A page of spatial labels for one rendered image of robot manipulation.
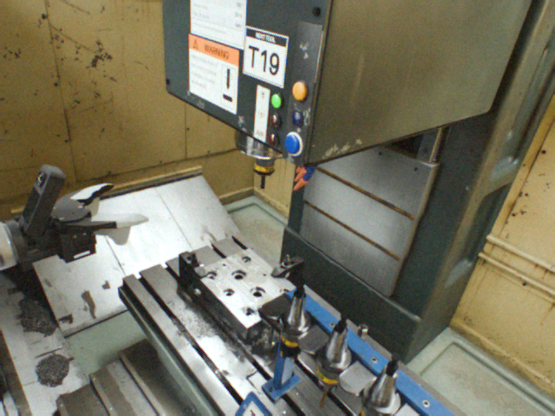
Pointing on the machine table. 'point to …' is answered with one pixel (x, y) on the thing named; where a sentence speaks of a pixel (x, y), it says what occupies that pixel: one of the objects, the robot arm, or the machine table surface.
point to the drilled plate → (248, 323)
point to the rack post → (275, 389)
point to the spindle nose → (254, 146)
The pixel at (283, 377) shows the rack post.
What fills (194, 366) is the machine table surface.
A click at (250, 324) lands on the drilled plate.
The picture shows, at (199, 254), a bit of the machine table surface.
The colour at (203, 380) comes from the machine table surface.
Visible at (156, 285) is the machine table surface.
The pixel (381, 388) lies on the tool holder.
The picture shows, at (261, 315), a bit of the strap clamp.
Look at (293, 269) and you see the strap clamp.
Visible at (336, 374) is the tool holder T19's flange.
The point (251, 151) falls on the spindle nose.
